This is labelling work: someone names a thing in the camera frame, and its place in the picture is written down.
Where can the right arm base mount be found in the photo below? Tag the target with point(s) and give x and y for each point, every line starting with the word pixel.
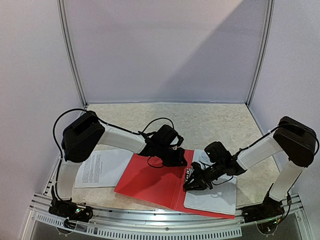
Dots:
pixel 269 208

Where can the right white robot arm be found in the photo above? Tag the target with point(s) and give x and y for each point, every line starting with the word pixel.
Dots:
pixel 298 141

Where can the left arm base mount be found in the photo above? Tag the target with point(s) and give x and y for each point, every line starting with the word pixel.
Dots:
pixel 70 210

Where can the aluminium front rail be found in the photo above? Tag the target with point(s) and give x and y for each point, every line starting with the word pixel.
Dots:
pixel 127 224

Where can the printed paper sheet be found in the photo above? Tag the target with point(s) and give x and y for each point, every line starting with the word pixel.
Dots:
pixel 220 199
pixel 103 168

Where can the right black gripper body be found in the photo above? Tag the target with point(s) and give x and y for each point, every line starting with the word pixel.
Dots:
pixel 200 177

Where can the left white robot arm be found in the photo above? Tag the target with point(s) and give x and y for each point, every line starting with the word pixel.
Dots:
pixel 80 138

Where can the red file folder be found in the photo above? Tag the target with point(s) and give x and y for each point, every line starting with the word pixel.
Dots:
pixel 143 179

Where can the chrome spine lever clip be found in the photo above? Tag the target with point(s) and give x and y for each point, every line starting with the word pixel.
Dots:
pixel 188 173

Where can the aluminium corner post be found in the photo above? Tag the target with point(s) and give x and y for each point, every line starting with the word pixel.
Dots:
pixel 61 6
pixel 262 51

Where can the left aluminium corner post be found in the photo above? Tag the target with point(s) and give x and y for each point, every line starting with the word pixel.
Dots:
pixel 61 6

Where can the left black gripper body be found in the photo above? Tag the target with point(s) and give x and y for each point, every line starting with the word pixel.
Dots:
pixel 169 159

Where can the right aluminium corner post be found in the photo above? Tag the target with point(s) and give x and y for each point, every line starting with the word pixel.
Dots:
pixel 262 51

